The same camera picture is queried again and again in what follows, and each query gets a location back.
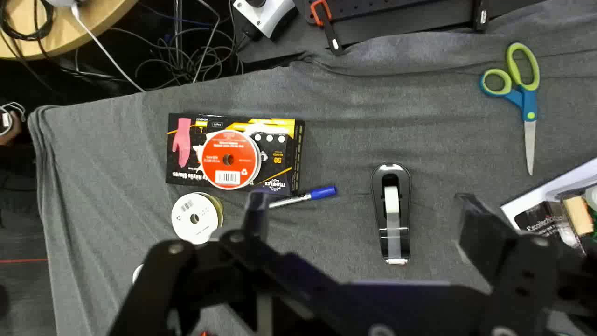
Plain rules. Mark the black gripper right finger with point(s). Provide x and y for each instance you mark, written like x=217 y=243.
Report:
x=528 y=281

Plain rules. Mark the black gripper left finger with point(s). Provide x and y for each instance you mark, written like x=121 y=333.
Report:
x=187 y=281

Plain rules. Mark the white spool with gold ribbon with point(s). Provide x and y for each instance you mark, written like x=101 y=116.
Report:
x=194 y=217

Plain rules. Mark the black ink pad package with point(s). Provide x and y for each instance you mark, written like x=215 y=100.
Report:
x=528 y=208

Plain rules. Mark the cork stopper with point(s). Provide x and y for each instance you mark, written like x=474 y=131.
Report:
x=578 y=215

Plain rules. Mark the clear tape roll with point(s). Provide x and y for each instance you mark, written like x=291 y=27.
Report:
x=592 y=198

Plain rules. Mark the red ribbon spool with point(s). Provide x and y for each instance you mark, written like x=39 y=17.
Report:
x=228 y=159

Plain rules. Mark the blue capped marker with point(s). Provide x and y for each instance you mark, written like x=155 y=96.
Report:
x=310 y=195

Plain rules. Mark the black and yellow glove box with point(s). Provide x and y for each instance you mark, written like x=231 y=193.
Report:
x=280 y=161

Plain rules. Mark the green and blue scissors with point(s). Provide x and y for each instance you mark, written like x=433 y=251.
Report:
x=530 y=105

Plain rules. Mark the grey cloth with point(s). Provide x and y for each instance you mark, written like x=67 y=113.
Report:
x=373 y=113

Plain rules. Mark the small silver metal object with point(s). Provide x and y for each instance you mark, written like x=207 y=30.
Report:
x=6 y=118

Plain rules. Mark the round wooden table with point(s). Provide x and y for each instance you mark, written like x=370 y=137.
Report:
x=56 y=38

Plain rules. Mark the white and grey device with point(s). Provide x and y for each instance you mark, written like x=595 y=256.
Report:
x=263 y=16

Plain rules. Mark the orange and black clamp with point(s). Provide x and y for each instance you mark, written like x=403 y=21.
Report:
x=325 y=19

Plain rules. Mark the black metal rail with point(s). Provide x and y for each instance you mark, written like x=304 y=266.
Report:
x=403 y=16

